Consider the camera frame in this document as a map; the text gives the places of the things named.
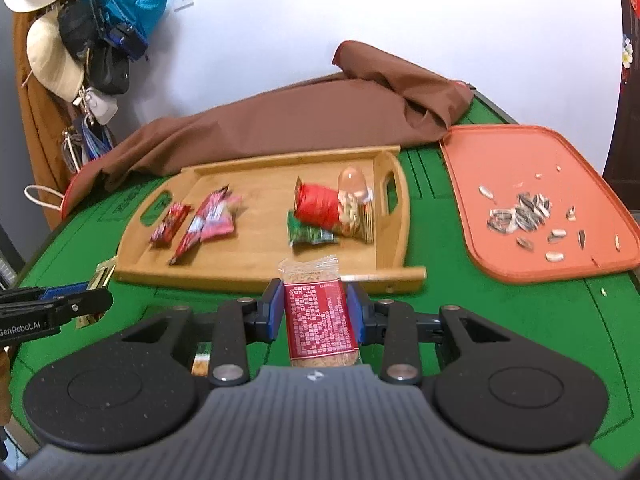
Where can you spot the long red stick packet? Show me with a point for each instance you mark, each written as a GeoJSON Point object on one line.
{"type": "Point", "coordinates": [197, 227]}

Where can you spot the dark wooden door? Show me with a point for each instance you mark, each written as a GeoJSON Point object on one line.
{"type": "Point", "coordinates": [625, 110]}

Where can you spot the orange plastic tray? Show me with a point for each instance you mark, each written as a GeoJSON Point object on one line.
{"type": "Point", "coordinates": [525, 160]}

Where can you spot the gold cream snack packet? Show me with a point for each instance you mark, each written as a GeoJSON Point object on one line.
{"type": "Point", "coordinates": [102, 272]}

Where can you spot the blue black camera bag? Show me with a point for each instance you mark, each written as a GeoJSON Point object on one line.
{"type": "Point", "coordinates": [127, 40]}

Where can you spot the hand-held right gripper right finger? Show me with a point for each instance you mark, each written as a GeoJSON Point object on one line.
{"type": "Point", "coordinates": [356, 312]}

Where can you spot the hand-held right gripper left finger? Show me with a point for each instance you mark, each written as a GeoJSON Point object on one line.
{"type": "Point", "coordinates": [275, 310]}

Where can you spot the red label cracker packet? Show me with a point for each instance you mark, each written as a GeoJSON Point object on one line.
{"type": "Point", "coordinates": [320, 325]}

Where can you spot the green snack packet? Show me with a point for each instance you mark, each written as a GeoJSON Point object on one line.
{"type": "Point", "coordinates": [305, 235]}

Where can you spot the pink sweet packet white label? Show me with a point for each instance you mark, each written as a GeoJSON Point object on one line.
{"type": "Point", "coordinates": [222, 220]}

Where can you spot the small white bag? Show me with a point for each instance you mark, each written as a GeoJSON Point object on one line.
{"type": "Point", "coordinates": [100, 107]}

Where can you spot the teal bag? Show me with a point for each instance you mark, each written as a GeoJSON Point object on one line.
{"type": "Point", "coordinates": [132, 0]}

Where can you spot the red brown wafer packet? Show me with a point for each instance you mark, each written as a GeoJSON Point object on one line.
{"type": "Point", "coordinates": [170, 222]}

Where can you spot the wooden serving tray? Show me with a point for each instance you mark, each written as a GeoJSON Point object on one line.
{"type": "Point", "coordinates": [260, 200]}

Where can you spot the brown cloth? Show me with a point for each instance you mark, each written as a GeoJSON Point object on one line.
{"type": "Point", "coordinates": [280, 115]}

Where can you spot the clear jelly cup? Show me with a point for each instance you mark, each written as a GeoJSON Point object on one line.
{"type": "Point", "coordinates": [352, 180]}

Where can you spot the orange brown coat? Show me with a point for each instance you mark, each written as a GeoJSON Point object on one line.
{"type": "Point", "coordinates": [42, 135]}

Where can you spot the red nut packet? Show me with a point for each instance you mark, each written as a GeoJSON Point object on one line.
{"type": "Point", "coordinates": [320, 205]}

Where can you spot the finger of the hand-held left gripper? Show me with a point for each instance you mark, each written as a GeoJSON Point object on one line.
{"type": "Point", "coordinates": [65, 291]}
{"type": "Point", "coordinates": [85, 302]}

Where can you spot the flower sticker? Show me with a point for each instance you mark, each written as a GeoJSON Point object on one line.
{"type": "Point", "coordinates": [628, 52]}

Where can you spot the pile of sunflower seeds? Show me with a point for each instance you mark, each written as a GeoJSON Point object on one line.
{"type": "Point", "coordinates": [530, 210]}

